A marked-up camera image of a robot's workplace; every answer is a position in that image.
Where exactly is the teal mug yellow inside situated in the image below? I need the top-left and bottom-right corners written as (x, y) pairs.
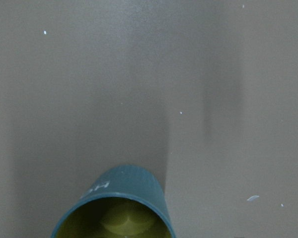
top-left (51, 165), bottom-right (176, 238)

